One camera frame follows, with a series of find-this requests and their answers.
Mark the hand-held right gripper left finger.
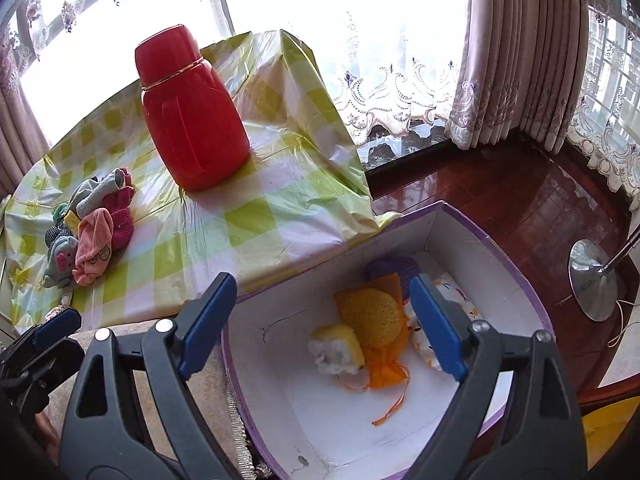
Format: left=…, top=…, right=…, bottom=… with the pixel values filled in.
left=60, top=272, right=238, bottom=480

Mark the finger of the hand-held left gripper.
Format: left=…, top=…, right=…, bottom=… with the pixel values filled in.
left=0, top=341, right=87, bottom=413
left=31, top=308, right=82, bottom=350

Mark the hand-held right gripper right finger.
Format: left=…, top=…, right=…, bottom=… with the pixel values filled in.
left=396, top=274, right=588, bottom=480

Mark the white printed cloth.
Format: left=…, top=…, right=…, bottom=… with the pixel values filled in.
left=402, top=272, right=484, bottom=372

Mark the orange mesh bag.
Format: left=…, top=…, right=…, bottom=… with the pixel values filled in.
left=334, top=272, right=413, bottom=427

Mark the grey elephant sock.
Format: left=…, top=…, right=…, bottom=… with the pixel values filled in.
left=42, top=235, right=81, bottom=289

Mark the purple knit item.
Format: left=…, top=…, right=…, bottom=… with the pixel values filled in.
left=367, top=256, right=418, bottom=301

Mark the yellow and white plush toy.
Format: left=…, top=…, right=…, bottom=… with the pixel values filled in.
left=307, top=324, right=367, bottom=377

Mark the white box with purple rim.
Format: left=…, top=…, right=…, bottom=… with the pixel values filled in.
left=221, top=200, right=556, bottom=480

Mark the grey and white sock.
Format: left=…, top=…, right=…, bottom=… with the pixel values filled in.
left=67, top=169, right=126, bottom=221

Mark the green checked plastic tablecloth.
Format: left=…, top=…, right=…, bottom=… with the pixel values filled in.
left=0, top=29, right=402, bottom=332

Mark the metal floor lamp base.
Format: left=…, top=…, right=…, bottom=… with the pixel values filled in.
left=568, top=239, right=621, bottom=322

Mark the dark marble window sill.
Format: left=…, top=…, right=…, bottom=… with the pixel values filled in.
left=356, top=120, right=452, bottom=172

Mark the red thermos flask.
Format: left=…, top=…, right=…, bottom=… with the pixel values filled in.
left=134, top=24, right=251, bottom=192

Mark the yellow object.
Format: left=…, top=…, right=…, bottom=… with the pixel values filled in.
left=580, top=400, right=637, bottom=467

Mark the metal floor lamp pole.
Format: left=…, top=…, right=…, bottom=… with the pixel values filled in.
left=602, top=224, right=640, bottom=277

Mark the mauve embroidered curtain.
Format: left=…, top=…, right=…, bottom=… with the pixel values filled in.
left=444, top=0, right=592, bottom=157
left=0, top=25, right=52, bottom=197

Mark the white lamp cable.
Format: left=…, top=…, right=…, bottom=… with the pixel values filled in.
left=606, top=300, right=640, bottom=349

